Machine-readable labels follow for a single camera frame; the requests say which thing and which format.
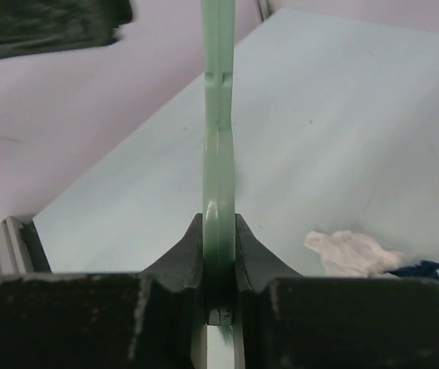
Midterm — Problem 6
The left aluminium corner post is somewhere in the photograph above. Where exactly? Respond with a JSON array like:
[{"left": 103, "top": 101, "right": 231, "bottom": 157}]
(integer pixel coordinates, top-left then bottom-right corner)
[{"left": 0, "top": 217, "right": 51, "bottom": 275}]

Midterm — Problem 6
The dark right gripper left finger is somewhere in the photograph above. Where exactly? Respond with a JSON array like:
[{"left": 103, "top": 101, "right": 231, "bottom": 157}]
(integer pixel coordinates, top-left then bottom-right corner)
[{"left": 0, "top": 215, "right": 206, "bottom": 368}]

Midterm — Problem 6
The green hand brush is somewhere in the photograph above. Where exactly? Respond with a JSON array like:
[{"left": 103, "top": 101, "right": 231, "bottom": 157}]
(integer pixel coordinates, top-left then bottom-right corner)
[{"left": 0, "top": 0, "right": 134, "bottom": 59}]

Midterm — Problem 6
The blue and white paper pile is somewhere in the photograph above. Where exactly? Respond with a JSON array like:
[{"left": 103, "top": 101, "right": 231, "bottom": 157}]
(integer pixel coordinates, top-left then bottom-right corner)
[{"left": 384, "top": 260, "right": 439, "bottom": 283}]

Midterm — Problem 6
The green plastic dustpan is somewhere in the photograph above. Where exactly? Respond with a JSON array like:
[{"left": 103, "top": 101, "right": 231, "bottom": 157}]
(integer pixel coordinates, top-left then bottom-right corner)
[{"left": 201, "top": 0, "right": 236, "bottom": 345}]

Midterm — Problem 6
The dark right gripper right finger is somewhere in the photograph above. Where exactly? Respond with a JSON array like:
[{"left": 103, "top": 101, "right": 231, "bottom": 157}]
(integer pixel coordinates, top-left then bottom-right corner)
[{"left": 234, "top": 217, "right": 439, "bottom": 369}]

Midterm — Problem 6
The white paper scrap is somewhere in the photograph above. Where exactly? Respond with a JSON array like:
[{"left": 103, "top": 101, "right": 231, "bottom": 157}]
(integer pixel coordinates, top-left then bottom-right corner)
[{"left": 304, "top": 231, "right": 403, "bottom": 278}]

